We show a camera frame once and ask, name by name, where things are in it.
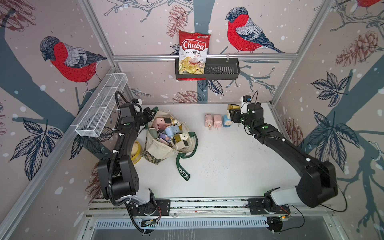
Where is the light blue pencil sharpener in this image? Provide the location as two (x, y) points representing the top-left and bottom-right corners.
(165, 125), (180, 138)

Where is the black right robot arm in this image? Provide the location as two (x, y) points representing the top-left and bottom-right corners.
(228, 102), (338, 214)

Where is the cream green-handled tote bag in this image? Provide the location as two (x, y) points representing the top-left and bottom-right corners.
(143, 107), (199, 181)

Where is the green pencil sharpener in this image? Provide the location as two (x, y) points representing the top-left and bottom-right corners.
(148, 128), (158, 139)

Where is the red Chuba cassava chips bag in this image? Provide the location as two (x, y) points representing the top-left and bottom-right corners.
(176, 31), (211, 81)

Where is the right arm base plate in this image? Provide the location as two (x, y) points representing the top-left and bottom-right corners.
(245, 198), (291, 216)

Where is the white wire mesh shelf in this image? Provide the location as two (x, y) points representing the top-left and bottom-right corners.
(75, 73), (128, 137)

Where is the cream pencil sharpener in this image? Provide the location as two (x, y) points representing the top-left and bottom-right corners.
(172, 133), (189, 151)

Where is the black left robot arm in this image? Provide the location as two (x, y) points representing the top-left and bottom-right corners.
(98, 99), (157, 212)

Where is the black wire wall basket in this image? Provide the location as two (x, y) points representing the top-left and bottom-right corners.
(175, 58), (240, 81)

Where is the yellow bowl with buns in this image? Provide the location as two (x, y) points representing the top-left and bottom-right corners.
(131, 141), (142, 165)

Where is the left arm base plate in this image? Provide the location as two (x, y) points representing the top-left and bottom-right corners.
(129, 199), (171, 217)

